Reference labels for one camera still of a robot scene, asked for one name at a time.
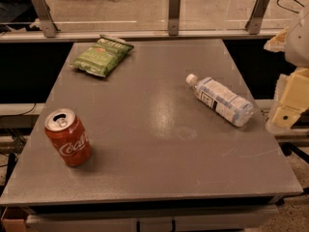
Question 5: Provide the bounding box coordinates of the green chip bag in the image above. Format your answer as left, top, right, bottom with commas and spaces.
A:
70, 36, 134, 77

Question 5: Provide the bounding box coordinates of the metal bracket post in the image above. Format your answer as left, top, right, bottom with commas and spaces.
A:
31, 0, 58, 38
168, 0, 181, 36
245, 0, 270, 35

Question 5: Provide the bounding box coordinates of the blue plastic water bottle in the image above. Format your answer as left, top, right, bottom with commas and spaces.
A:
186, 73, 254, 128

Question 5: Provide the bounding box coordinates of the middle metal bracket post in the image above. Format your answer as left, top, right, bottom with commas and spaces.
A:
168, 0, 181, 36

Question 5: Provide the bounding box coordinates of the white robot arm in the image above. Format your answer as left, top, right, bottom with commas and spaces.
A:
264, 5, 309, 133

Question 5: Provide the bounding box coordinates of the cardboard box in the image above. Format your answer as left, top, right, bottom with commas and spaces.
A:
1, 207, 28, 232

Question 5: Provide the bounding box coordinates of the red cola can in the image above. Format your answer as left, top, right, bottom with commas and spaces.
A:
44, 108, 92, 167

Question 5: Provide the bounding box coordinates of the left metal bracket post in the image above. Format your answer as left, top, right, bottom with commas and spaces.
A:
31, 0, 58, 38

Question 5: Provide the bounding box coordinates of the right metal bracket post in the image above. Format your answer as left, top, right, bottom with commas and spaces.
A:
245, 0, 270, 35

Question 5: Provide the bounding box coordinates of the glass barrier panel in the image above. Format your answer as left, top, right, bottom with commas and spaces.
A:
0, 0, 309, 34

